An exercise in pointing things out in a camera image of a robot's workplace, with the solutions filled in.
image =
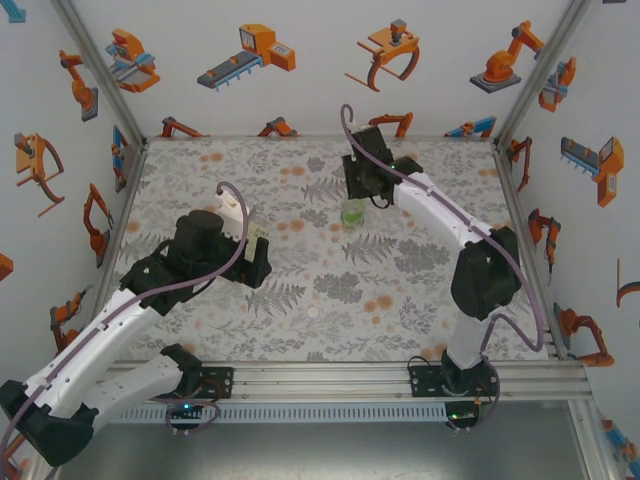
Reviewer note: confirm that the white bottle cap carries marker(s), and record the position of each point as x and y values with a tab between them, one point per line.
312	312

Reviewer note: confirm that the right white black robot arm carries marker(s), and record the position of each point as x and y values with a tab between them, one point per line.
465	340

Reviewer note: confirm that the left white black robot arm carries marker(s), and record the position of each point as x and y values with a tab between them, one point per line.
130	387

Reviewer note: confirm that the floral tablecloth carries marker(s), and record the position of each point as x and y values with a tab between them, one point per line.
300	200

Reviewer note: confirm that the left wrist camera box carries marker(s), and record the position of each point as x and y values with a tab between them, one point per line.
230	207

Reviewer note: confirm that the aluminium table end rail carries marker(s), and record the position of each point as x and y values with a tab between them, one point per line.
320	137

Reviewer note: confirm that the aluminium table side rail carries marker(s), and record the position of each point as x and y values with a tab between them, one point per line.
513	200
120	210

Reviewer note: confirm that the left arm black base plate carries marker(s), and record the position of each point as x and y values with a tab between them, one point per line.
222	382

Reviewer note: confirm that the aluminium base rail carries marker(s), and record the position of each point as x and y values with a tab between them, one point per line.
320	382

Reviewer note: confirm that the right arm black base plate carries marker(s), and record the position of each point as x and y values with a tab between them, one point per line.
422	380

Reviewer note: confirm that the aluminium corner post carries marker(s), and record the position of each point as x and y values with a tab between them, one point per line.
542	70
100	70

